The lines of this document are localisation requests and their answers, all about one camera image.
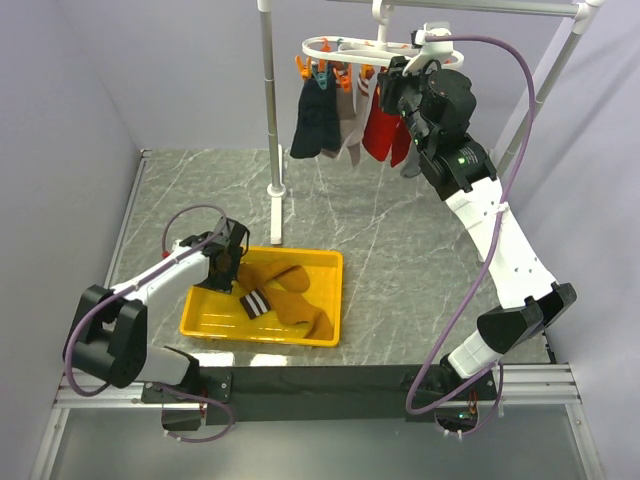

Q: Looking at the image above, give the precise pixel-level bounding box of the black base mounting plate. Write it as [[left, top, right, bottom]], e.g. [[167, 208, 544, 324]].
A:
[[140, 364, 503, 427]]

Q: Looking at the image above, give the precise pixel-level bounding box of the beige hanging sock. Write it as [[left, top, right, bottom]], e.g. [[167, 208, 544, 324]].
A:
[[320, 87, 361, 167]]

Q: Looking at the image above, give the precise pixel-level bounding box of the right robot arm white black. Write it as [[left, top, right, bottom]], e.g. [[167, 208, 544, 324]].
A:
[[378, 56, 577, 399]]

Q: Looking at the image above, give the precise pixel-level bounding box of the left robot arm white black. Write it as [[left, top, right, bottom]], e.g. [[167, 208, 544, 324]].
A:
[[62, 217, 250, 402]]

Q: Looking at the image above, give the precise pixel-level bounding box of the white round clip hanger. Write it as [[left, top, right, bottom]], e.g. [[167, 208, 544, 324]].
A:
[[302, 1, 464, 70]]

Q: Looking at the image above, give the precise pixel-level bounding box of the top silver rack bar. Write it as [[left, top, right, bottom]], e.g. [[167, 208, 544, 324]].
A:
[[384, 0, 586, 17]]

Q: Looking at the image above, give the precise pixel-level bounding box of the dark navy hanging sock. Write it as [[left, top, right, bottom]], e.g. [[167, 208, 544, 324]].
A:
[[289, 78, 341, 159]]

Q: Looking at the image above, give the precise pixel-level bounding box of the aluminium rail frame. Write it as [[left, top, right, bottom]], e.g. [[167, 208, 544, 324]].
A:
[[31, 149, 602, 479]]

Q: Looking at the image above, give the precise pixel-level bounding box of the red hanging sock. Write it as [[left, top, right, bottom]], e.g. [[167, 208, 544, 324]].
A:
[[362, 88, 412, 168]]

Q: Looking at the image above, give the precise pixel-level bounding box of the orange striped hanging sock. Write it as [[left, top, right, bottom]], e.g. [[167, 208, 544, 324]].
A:
[[356, 64, 375, 102]]

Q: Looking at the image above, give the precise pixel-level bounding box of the left silver rack pole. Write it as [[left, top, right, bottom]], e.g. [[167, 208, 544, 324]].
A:
[[256, 0, 287, 246]]

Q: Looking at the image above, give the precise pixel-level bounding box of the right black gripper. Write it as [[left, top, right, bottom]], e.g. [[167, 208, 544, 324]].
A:
[[376, 56, 437, 155]]

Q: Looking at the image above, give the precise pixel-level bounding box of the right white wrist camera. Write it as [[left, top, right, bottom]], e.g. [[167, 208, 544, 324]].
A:
[[402, 22, 453, 76]]

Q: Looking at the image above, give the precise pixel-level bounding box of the yellow plastic tray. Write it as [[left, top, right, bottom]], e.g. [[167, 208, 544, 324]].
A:
[[180, 247, 344, 348]]

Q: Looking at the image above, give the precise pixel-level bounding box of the grey hanging sock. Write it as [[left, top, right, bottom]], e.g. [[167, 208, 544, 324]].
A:
[[400, 148, 421, 179]]

